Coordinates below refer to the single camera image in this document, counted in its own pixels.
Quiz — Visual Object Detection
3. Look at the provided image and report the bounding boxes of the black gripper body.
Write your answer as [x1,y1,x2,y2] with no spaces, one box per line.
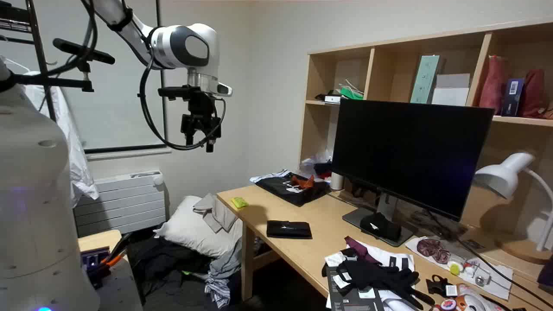
[185,90,225,126]

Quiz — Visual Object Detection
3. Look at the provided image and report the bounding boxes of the grey monitor stand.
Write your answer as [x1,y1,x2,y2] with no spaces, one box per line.
[341,192,415,249]

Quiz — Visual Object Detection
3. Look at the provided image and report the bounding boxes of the black computer monitor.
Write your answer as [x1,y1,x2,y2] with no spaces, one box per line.
[332,99,496,223]

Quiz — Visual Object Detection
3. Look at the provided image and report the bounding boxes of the dark purple object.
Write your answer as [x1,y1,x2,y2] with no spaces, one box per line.
[538,256,553,294]

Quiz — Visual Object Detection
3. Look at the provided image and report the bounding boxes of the grey folded cloth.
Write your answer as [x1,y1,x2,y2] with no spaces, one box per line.
[192,192,240,235]

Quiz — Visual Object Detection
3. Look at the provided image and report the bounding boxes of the window with white blind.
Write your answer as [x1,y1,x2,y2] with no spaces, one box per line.
[31,0,170,156]

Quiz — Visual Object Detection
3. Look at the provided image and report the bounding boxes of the black plastic bag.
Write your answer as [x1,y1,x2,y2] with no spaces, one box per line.
[254,171,334,207]

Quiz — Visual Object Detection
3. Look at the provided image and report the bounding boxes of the white pillow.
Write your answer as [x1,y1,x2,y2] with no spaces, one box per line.
[152,194,244,259]

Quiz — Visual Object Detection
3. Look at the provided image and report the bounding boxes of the white radiator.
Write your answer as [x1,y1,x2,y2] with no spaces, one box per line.
[73,168,170,237]

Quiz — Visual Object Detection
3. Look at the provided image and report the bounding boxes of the orange item in bag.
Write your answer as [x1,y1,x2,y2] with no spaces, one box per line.
[289,175,318,192]

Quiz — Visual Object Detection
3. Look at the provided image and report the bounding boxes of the clear plastic bag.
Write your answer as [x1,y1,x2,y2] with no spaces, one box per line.
[297,154,337,181]

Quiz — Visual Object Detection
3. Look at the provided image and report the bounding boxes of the white hanging garment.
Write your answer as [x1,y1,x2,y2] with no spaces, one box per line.
[5,57,100,207]

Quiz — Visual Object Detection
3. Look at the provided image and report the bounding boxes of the dark red item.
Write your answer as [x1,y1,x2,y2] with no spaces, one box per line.
[313,161,335,180]

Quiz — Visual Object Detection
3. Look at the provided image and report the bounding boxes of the dark clothes pile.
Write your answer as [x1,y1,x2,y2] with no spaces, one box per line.
[125,228,216,292]

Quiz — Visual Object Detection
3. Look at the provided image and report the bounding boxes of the white cylindrical cup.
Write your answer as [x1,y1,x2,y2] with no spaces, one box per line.
[329,171,346,192]

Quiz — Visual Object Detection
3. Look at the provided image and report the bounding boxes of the blue-grey hanging cloth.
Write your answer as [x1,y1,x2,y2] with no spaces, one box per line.
[202,235,244,311]

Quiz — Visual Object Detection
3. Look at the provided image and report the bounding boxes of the light wood desk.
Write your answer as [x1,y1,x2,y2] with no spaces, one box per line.
[216,181,553,311]

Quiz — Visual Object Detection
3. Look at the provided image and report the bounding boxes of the green plastic item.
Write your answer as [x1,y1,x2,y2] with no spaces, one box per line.
[335,80,367,102]

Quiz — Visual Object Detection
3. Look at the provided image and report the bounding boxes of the black device with purple light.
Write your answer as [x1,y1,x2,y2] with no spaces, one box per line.
[80,247,114,290]

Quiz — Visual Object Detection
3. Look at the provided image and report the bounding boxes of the black metal rack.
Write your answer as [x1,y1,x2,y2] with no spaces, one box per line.
[0,0,59,124]

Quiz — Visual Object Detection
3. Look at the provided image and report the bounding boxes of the light wood shelf unit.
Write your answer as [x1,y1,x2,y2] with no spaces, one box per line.
[299,21,553,252]

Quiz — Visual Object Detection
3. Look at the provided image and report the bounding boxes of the purple flat item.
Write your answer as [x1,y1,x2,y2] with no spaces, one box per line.
[344,235,382,268]

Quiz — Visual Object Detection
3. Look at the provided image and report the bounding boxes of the bulky black pouch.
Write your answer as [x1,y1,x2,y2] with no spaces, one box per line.
[360,211,405,244]

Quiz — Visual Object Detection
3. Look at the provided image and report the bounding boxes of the white papers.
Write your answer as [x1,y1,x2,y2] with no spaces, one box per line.
[323,244,418,311]

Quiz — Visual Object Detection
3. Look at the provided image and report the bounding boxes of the black card with labels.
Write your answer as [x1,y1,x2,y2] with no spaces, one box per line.
[325,273,386,311]

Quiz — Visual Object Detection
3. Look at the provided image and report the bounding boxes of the teal book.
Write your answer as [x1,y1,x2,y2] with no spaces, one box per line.
[410,54,443,105]

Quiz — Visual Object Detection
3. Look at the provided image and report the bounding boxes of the black clip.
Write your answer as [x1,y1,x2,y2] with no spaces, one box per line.
[425,273,458,299]

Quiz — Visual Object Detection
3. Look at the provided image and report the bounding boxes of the red white round item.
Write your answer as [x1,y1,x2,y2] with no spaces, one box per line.
[430,296,463,311]

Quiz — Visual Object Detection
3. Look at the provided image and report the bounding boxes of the tall red bag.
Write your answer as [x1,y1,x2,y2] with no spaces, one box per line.
[477,54,512,112]

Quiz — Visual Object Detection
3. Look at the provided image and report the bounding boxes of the white desk lamp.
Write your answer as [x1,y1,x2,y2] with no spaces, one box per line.
[472,150,553,264]

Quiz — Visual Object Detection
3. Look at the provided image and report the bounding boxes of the purple box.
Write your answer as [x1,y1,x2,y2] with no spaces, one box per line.
[500,76,527,118]

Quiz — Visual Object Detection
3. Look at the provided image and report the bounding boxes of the white sticker sheet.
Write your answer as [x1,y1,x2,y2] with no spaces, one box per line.
[405,233,515,302]

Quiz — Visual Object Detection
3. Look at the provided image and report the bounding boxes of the short red bag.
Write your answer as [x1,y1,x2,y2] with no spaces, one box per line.
[520,67,550,119]

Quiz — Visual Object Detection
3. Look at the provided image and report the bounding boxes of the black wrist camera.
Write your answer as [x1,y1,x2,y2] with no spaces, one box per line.
[157,85,201,100]

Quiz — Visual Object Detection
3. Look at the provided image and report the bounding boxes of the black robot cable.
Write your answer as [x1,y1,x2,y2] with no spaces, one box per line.
[137,64,228,154]

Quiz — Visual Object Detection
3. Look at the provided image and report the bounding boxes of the black straps bundle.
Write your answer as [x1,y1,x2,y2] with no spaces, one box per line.
[320,251,437,311]

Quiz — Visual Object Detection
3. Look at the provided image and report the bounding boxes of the black monitor cable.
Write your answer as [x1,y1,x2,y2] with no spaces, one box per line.
[424,207,553,311]

